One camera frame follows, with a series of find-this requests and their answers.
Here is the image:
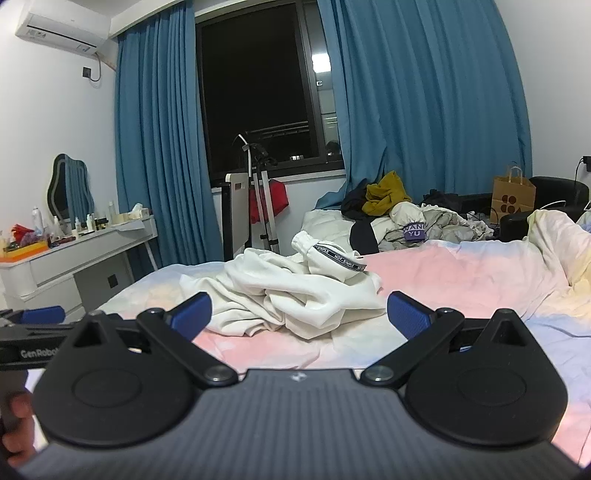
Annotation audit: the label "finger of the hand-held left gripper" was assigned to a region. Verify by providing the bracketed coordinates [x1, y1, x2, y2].
[0, 305, 88, 343]

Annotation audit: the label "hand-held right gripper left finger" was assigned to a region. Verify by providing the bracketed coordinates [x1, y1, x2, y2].
[69, 292, 239, 387]

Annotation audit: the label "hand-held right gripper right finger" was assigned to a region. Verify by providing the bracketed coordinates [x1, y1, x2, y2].
[360, 291, 532, 388]

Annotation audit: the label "white pants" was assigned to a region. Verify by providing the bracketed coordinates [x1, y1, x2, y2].
[179, 231, 386, 340]

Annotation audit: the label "dark clothes pile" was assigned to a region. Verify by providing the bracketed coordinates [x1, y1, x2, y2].
[421, 188, 494, 217]

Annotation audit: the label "person's left hand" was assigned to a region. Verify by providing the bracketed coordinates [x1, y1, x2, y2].
[0, 390, 38, 457]

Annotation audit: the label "white dressing table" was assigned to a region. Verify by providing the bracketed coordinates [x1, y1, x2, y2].
[0, 216, 158, 319]

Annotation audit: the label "orange tray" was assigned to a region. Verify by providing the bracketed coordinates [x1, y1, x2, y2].
[0, 240, 49, 260]

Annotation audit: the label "pastel tie-dye duvet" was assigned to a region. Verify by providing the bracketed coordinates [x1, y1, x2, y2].
[95, 210, 591, 464]

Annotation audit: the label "black cloth strip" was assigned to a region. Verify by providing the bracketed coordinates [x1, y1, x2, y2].
[349, 220, 380, 256]

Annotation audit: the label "grey jacket with purple patch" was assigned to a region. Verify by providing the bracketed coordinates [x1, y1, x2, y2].
[376, 200, 498, 253]

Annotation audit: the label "group of cosmetic bottles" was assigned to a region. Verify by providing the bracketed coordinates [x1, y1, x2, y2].
[30, 200, 119, 241]

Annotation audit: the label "tissue box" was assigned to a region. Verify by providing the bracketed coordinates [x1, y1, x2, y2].
[120, 203, 151, 223]

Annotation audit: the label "white puffy bedding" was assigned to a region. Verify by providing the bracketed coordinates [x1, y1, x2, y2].
[300, 208, 393, 256]

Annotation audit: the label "mustard yellow garment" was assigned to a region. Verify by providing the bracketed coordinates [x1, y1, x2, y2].
[361, 171, 413, 217]

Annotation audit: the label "black garment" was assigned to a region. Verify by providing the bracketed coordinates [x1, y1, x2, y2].
[341, 186, 371, 221]

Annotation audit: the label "wavy-framed mirror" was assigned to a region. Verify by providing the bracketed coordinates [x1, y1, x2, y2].
[45, 154, 96, 228]

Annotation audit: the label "white folding rack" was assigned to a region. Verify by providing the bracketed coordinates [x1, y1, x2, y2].
[222, 133, 283, 261]

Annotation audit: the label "red cloth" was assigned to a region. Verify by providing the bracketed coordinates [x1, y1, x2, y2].
[249, 180, 290, 228]

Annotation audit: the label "brown paper bag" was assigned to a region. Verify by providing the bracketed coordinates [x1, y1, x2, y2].
[488, 164, 537, 225]

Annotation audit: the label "blue curtain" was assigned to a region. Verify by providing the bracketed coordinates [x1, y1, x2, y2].
[115, 7, 228, 283]
[316, 0, 534, 212]

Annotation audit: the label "black armchair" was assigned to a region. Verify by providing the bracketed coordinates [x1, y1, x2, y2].
[500, 176, 591, 243]

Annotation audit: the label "dark window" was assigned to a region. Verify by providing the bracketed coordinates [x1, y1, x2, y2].
[195, 0, 346, 189]

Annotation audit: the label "white air conditioner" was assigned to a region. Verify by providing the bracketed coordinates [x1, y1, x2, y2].
[15, 0, 112, 57]

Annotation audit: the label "air conditioner power cord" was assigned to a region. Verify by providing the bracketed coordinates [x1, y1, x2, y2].
[82, 50, 103, 88]

